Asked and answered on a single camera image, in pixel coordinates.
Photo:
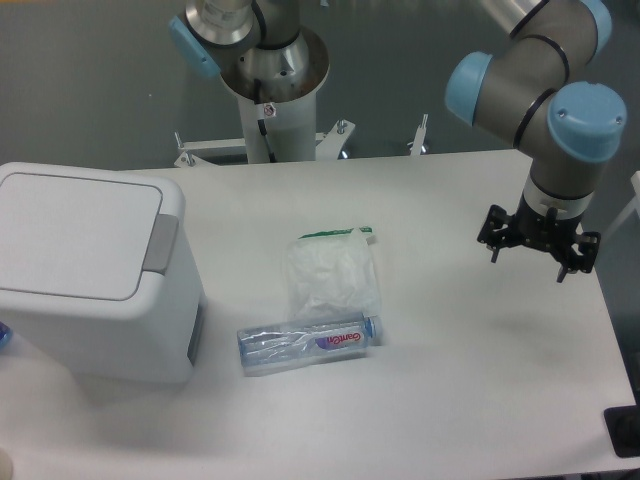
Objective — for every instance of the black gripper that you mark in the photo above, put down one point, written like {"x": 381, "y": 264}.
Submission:
{"x": 577, "y": 252}

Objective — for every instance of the second grey robot arm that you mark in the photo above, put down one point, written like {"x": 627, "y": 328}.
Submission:
{"x": 260, "y": 49}

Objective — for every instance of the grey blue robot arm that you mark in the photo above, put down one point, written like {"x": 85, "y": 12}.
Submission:
{"x": 529, "y": 98}

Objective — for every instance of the white plastic trash can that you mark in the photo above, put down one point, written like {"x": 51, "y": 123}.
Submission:
{"x": 151, "y": 336}

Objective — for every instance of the white trash can lid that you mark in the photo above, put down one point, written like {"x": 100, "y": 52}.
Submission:
{"x": 74, "y": 237}

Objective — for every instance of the white plastic bag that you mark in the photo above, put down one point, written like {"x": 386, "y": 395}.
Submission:
{"x": 331, "y": 273}

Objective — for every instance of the crushed clear plastic bottle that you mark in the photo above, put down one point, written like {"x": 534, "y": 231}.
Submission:
{"x": 295, "y": 344}

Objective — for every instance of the grey lid push button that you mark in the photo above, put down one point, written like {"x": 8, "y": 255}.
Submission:
{"x": 161, "y": 244}

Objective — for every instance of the blue object at left edge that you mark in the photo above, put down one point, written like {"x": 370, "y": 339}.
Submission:
{"x": 5, "y": 335}

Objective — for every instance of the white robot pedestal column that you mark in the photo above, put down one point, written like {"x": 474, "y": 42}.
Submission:
{"x": 285, "y": 131}

